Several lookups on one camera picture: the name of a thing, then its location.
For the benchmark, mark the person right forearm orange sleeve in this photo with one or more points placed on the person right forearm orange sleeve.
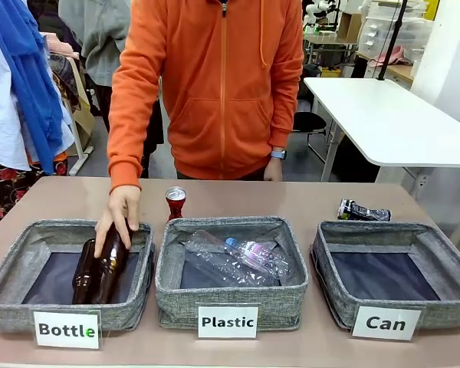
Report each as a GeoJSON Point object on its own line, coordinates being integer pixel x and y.
{"type": "Point", "coordinates": [128, 145]}

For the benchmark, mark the crushed black can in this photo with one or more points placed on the crushed black can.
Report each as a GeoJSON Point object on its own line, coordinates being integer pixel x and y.
{"type": "Point", "coordinates": [364, 211]}

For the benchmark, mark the crushed red can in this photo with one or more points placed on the crushed red can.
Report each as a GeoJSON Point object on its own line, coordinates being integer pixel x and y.
{"type": "Point", "coordinates": [175, 205]}

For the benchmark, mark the gray fabric basket bottle label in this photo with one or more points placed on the gray fabric basket bottle label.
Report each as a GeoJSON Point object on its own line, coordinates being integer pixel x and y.
{"type": "Point", "coordinates": [130, 291]}

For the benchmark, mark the white Can sign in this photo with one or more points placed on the white Can sign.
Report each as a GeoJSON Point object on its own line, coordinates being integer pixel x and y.
{"type": "Point", "coordinates": [386, 323]}

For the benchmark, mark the blue hanging cloth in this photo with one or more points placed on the blue hanging cloth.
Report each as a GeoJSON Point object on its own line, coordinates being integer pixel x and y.
{"type": "Point", "coordinates": [23, 76]}

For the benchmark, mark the pink checkered cloth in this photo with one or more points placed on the pink checkered cloth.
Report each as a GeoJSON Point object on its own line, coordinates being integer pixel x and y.
{"type": "Point", "coordinates": [61, 44]}

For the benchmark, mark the clear plastic storage drawers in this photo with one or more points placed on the clear plastic storage drawers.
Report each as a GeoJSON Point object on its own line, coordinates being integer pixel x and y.
{"type": "Point", "coordinates": [383, 27]}

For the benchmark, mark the light blue wrist watch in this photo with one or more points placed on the light blue wrist watch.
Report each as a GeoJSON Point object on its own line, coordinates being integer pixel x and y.
{"type": "Point", "coordinates": [279, 154]}

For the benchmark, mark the gray fabric basket can label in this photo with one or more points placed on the gray fabric basket can label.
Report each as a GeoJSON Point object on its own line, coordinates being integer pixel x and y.
{"type": "Point", "coordinates": [387, 303]}

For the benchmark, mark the white clothes rack leg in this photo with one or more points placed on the white clothes rack leg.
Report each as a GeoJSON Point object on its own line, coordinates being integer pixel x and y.
{"type": "Point", "coordinates": [78, 145]}

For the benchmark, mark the black red floral garment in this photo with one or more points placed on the black red floral garment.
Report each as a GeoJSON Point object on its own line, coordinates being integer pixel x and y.
{"type": "Point", "coordinates": [7, 188]}

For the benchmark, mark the black chair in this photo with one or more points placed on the black chair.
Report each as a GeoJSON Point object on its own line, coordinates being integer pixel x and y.
{"type": "Point", "coordinates": [308, 122]}

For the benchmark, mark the gray hanging hoodie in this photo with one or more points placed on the gray hanging hoodie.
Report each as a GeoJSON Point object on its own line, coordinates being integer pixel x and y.
{"type": "Point", "coordinates": [96, 38]}

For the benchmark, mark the cardboard box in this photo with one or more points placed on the cardboard box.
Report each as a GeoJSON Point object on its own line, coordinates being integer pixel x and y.
{"type": "Point", "coordinates": [349, 27]}

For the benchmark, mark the gray fabric basket plastic label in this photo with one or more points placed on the gray fabric basket plastic label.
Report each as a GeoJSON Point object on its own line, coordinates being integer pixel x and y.
{"type": "Point", "coordinates": [230, 299]}

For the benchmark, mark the person left forearm orange sleeve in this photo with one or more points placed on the person left forearm orange sleeve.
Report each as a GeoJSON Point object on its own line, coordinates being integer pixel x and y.
{"type": "Point", "coordinates": [287, 107]}

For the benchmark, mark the white Plastic sign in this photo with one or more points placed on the white Plastic sign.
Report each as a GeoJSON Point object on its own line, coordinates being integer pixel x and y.
{"type": "Point", "coordinates": [228, 322]}

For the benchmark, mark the black stand pole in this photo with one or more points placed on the black stand pole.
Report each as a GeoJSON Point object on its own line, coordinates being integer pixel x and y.
{"type": "Point", "coordinates": [391, 38]}

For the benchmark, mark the person right hand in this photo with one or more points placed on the person right hand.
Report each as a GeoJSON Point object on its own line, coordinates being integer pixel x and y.
{"type": "Point", "coordinates": [120, 209]}

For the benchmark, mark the clear crushed plastic bottle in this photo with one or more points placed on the clear crushed plastic bottle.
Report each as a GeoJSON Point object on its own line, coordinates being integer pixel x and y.
{"type": "Point", "coordinates": [214, 264]}

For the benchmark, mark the brown glass bottle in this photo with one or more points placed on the brown glass bottle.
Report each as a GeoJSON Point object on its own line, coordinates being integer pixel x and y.
{"type": "Point", "coordinates": [113, 268]}
{"type": "Point", "coordinates": [83, 276]}

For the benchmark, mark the wooden workbench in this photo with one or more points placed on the wooden workbench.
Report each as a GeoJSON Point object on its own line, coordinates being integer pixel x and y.
{"type": "Point", "coordinates": [398, 73]}

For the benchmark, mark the white hanging shirt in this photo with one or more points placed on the white hanging shirt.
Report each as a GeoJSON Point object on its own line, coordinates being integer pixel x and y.
{"type": "Point", "coordinates": [4, 126]}

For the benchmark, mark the plastic bottle purple label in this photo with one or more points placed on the plastic bottle purple label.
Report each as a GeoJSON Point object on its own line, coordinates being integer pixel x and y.
{"type": "Point", "coordinates": [255, 253]}

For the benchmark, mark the person left hand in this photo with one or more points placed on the person left hand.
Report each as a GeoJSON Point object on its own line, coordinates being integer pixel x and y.
{"type": "Point", "coordinates": [273, 170]}

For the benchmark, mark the white background table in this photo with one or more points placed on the white background table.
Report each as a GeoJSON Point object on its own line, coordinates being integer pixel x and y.
{"type": "Point", "coordinates": [387, 122]}

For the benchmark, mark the orange hoodie torso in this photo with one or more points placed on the orange hoodie torso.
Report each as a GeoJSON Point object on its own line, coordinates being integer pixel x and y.
{"type": "Point", "coordinates": [222, 76]}

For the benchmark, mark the white Bottle sign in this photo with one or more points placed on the white Bottle sign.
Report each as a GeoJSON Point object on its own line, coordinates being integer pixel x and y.
{"type": "Point", "coordinates": [67, 329]}

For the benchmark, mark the brown patterned garment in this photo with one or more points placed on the brown patterned garment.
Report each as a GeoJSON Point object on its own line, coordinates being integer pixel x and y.
{"type": "Point", "coordinates": [67, 80]}

